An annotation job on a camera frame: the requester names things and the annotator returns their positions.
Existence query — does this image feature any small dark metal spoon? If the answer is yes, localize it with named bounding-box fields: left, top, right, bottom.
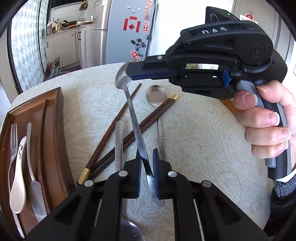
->
left=115, top=62, right=165, bottom=207

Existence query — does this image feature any silver table knife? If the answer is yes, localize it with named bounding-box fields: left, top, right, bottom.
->
left=26, top=123, right=47, bottom=223

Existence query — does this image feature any brown wooden tray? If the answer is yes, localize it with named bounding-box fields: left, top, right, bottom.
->
left=1, top=87, right=76, bottom=234

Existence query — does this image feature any large spoon textured handle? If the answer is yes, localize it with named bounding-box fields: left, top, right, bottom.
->
left=146, top=84, right=168, bottom=163

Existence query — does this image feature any grey entrance door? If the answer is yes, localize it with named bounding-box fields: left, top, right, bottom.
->
left=232, top=0, right=295, bottom=66

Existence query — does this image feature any silver fork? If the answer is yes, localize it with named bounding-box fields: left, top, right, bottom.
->
left=8, top=123, right=25, bottom=239

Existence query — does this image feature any wooden side tray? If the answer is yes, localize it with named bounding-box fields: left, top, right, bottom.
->
left=220, top=99, right=238, bottom=117

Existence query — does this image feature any person's right hand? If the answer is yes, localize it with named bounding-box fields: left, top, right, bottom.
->
left=233, top=80, right=295, bottom=169

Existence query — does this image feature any white kitchen cabinet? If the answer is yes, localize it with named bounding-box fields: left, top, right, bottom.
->
left=45, top=25, right=94, bottom=69

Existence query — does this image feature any wooden chopstick gold tip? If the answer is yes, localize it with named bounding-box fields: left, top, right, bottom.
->
left=90, top=94, right=177, bottom=178
left=92, top=94, right=180, bottom=180

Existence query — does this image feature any plastic bag on floor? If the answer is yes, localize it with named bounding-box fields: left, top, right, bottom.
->
left=45, top=54, right=61, bottom=81

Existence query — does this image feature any grey refrigerator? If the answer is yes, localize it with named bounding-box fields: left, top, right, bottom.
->
left=92, top=0, right=157, bottom=66

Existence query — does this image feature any patterned sliding door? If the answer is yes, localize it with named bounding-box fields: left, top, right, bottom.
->
left=11, top=1, right=49, bottom=91

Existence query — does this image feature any white ceramic spoon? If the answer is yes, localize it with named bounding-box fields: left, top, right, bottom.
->
left=10, top=136, right=27, bottom=214

